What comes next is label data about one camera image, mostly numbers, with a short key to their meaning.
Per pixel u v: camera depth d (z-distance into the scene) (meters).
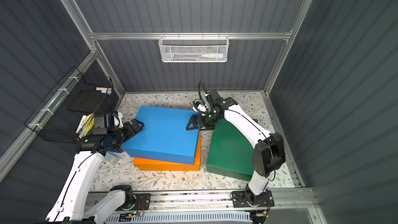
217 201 0.75
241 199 0.74
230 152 1.29
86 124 0.62
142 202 0.73
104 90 0.86
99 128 0.54
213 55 0.94
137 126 0.68
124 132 0.64
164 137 0.68
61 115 0.70
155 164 0.77
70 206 0.38
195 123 0.68
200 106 0.75
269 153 0.44
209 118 0.69
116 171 0.83
